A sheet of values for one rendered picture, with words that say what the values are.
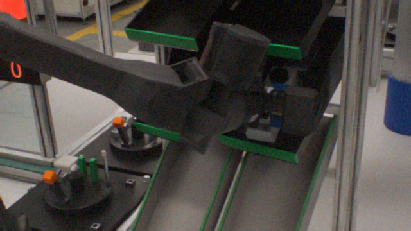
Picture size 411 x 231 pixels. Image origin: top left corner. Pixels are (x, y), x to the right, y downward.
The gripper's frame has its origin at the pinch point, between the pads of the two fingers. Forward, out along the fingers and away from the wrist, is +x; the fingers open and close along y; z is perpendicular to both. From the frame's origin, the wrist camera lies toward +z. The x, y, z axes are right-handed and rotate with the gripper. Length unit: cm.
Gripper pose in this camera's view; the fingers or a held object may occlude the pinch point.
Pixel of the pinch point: (261, 99)
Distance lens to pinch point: 80.4
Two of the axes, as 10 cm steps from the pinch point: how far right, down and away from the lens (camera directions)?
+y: -8.9, -1.5, 4.3
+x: 4.5, -1.2, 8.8
